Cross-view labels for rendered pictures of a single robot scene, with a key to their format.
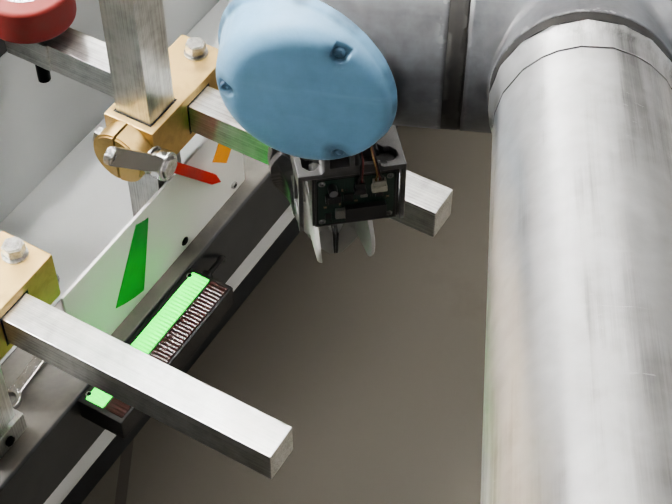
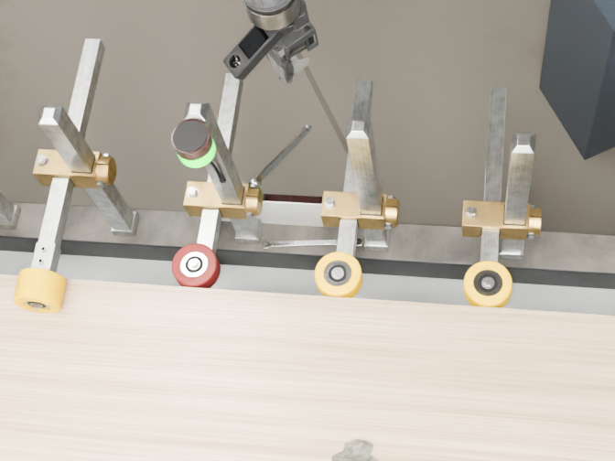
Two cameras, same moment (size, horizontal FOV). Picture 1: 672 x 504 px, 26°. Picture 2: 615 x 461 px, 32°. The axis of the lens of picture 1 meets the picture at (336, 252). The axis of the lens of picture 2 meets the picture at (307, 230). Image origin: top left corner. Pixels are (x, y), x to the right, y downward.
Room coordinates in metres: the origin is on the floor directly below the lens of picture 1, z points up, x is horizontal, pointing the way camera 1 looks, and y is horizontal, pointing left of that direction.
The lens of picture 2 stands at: (0.89, 1.07, 2.58)
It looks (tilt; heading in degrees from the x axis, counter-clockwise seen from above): 65 degrees down; 262
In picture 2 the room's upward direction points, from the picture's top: 18 degrees counter-clockwise
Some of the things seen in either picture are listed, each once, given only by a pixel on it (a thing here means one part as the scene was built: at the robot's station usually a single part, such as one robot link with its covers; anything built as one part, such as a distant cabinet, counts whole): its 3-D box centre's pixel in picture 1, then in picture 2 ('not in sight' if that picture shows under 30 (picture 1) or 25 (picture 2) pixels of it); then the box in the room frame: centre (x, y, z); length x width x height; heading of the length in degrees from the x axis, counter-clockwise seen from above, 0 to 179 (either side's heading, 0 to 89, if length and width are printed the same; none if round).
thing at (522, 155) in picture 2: not in sight; (515, 207); (0.44, 0.41, 0.88); 0.03 x 0.03 x 0.48; 59
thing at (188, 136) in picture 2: not in sight; (205, 166); (0.90, 0.20, 1.07); 0.06 x 0.06 x 0.22; 59
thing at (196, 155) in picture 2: not in sight; (191, 139); (0.90, 0.20, 1.17); 0.06 x 0.06 x 0.02
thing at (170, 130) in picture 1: (160, 109); (223, 201); (0.90, 0.15, 0.84); 0.13 x 0.06 x 0.05; 149
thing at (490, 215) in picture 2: not in sight; (501, 220); (0.46, 0.40, 0.82); 0.13 x 0.06 x 0.05; 149
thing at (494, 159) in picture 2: not in sight; (492, 197); (0.45, 0.35, 0.82); 0.43 x 0.03 x 0.04; 59
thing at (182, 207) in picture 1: (161, 234); (262, 211); (0.84, 0.15, 0.75); 0.26 x 0.01 x 0.10; 149
